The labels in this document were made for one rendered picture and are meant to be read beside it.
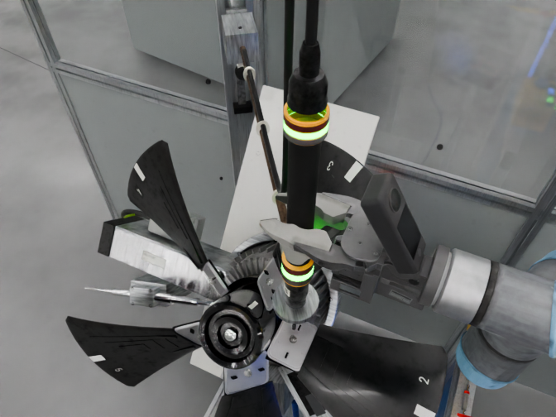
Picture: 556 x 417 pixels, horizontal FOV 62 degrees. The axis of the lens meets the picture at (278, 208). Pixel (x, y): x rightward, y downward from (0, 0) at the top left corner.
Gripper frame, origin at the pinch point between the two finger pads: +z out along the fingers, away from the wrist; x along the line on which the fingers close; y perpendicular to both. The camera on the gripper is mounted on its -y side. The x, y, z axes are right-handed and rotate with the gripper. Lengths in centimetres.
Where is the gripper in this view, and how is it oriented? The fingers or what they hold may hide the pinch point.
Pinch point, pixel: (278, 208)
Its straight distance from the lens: 56.4
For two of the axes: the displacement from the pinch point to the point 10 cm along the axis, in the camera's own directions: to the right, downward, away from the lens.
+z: -9.1, -3.2, 2.7
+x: 4.2, -6.9, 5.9
